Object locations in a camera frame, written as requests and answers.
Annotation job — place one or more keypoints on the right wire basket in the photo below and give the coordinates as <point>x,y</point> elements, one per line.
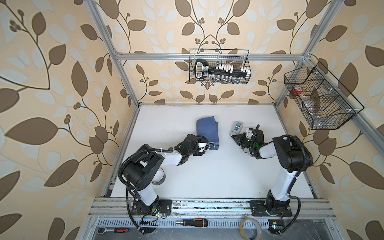
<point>326,103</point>

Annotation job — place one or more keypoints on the grey duct tape roll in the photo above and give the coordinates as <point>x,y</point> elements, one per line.
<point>159,177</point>

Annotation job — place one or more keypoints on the grey tape dispenser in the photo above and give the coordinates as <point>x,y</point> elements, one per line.
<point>237,128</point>

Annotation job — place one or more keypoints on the black orange screwdriver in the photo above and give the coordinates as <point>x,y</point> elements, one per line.
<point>197,223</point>

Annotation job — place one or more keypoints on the red handled ratchet wrench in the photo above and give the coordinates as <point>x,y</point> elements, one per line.
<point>103,230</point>

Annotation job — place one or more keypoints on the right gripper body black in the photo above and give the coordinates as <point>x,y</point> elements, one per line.
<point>249,145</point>

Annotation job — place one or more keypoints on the back wire basket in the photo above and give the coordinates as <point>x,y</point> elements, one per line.
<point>235,57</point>

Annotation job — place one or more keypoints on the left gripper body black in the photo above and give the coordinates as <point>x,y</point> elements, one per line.
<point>195,151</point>

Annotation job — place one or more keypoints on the clear tape roll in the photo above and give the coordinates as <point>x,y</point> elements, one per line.
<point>250,229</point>

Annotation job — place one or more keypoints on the light blue wrapping paper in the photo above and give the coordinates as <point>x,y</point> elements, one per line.
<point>208,127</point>

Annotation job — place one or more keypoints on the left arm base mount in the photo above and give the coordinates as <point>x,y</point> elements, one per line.
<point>157,208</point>

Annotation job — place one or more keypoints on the black socket set rail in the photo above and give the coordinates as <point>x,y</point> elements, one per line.
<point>203,70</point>

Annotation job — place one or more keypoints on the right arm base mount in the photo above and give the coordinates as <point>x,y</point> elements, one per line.
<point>261,208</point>

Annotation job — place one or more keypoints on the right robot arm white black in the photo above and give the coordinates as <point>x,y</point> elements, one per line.
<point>294,159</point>

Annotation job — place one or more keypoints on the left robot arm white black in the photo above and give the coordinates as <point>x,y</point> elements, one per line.
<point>140,171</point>

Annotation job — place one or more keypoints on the wire basket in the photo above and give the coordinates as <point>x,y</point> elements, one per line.
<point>235,57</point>
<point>326,103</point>

